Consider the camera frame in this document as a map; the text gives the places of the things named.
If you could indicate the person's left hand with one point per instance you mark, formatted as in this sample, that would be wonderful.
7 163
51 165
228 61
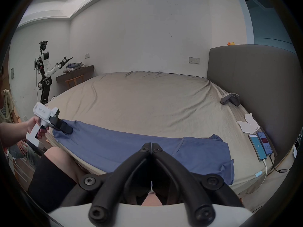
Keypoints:
32 124

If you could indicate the person's left forearm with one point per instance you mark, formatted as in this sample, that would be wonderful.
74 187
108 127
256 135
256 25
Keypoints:
11 132

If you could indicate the phone with cyan screen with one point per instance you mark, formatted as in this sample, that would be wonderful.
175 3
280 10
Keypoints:
258 148

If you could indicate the blue shirt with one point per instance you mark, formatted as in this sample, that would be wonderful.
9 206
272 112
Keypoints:
118 145

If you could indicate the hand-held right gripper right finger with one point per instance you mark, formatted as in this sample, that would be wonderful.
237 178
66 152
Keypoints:
189 181

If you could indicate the grey hand controller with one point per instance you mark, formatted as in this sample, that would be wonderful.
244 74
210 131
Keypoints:
228 98

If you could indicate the person's legs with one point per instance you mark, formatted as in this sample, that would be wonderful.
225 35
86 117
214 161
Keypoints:
54 174

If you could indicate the wooden table with clothes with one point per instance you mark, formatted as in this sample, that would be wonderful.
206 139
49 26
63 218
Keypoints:
75 71

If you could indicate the phone with white red screen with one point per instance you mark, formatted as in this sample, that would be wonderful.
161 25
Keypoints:
265 142

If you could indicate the grey padded headboard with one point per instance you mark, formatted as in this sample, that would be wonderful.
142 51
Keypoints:
260 79

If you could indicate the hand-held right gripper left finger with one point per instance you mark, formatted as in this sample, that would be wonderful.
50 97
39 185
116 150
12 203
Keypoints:
113 181

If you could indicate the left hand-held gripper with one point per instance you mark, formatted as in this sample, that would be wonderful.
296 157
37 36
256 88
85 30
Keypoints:
43 111

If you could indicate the white paper piece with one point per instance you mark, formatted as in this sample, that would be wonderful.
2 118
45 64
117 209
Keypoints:
251 120
244 126

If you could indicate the bed with beige sheet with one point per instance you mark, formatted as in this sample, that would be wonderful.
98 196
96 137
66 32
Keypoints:
153 103

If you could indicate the yellow rubber duck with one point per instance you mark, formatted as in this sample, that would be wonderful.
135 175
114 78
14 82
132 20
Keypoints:
231 43

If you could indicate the black and white robot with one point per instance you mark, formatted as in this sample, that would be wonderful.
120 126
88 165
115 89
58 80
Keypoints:
45 67

